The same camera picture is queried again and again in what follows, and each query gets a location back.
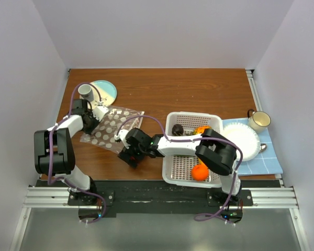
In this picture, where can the white paper plate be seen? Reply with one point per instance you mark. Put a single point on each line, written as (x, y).
(244, 137)

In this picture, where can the orange fake tomato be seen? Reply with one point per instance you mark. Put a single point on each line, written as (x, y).
(200, 172)

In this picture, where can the cream enamel mug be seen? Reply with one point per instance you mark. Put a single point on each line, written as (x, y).
(258, 120)

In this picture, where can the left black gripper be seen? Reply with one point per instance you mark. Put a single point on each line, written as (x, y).
(96, 122)

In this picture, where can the clear zip top bag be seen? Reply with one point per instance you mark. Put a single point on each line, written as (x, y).
(103, 135)

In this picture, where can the blue checked cloth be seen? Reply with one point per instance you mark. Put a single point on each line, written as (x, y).
(265, 163)

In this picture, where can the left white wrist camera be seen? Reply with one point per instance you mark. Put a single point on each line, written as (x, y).
(99, 112)

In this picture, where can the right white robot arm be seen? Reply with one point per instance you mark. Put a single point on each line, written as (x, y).
(214, 150)

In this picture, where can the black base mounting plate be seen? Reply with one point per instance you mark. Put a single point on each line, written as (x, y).
(159, 197)

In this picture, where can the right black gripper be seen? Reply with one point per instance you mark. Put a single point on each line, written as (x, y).
(125, 154)

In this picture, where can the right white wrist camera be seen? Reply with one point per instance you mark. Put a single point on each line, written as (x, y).
(121, 137)

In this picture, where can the small grey cup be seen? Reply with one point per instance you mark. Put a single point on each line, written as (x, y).
(86, 92)

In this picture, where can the yellow fake lemon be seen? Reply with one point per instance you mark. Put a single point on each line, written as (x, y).
(200, 161)

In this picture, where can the dark purple fake plum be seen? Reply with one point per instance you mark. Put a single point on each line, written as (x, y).
(177, 130)

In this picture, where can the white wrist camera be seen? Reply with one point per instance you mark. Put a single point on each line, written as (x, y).
(121, 137)
(99, 112)

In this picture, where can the aluminium frame rail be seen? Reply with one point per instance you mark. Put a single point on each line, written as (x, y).
(262, 198)

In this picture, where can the metal spoon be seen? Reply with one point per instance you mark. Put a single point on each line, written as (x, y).
(263, 147)

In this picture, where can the orange fake carrot bunch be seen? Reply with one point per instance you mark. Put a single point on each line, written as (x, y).
(200, 130)

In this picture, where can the cream and blue plate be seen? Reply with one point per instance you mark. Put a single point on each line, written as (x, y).
(105, 93)

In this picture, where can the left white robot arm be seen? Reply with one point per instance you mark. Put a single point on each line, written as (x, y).
(54, 154)

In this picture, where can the white perforated plastic basket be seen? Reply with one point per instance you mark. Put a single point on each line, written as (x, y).
(176, 170)

